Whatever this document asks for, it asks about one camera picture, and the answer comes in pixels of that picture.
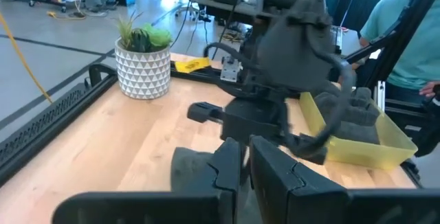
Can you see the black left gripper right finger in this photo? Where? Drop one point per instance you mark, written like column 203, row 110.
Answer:
column 309, row 207

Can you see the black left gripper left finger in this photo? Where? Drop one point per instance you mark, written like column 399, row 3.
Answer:
column 172, row 210

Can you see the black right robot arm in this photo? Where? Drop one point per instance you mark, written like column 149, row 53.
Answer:
column 292, row 45

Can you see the yellow plastic bin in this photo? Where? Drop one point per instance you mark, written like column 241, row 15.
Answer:
column 361, row 157

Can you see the succulent in white patterned pot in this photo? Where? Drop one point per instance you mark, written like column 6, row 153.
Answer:
column 142, row 76

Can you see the person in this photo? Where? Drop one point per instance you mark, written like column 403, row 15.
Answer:
column 412, row 45

